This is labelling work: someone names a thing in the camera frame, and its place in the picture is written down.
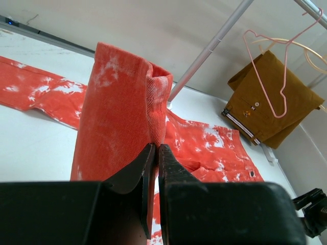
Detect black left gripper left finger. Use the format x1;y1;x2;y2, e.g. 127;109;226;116
1;144;156;244

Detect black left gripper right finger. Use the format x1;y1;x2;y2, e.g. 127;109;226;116
158;144;306;244

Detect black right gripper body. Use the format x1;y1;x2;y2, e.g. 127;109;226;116
292;188;326;238

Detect orange tie-dye trousers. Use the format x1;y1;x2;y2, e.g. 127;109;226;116
0;41;265;245

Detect brown folded trousers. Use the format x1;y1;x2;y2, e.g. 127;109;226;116
222;51;324;149

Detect beige wooden hanger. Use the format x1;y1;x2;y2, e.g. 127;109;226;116
251;37;327;112

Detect white clothes rack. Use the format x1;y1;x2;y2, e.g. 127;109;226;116
167;0;327;164

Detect pink wire hanger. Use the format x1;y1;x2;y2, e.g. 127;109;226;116
241;22;326;120

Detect aluminium table edge rail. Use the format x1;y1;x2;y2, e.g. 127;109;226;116
1;15;95;57

